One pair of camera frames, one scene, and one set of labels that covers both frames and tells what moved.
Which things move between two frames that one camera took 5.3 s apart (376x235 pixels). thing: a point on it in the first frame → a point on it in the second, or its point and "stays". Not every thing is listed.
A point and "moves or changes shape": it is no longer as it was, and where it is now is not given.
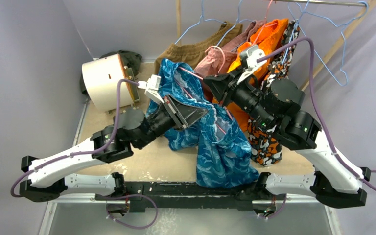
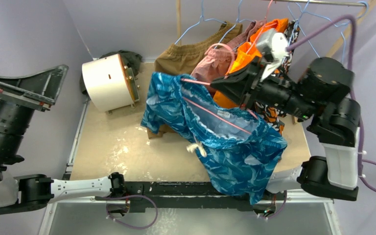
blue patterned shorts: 224,160 moves or changes shape
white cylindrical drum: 100,77 stays
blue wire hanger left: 199,21 stays
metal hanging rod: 318,2 stays
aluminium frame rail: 315,200 stays
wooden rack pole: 178,22 stays
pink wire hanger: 216,74 → 226,76
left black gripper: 184,115 → 45,85
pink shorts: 216,59 stays
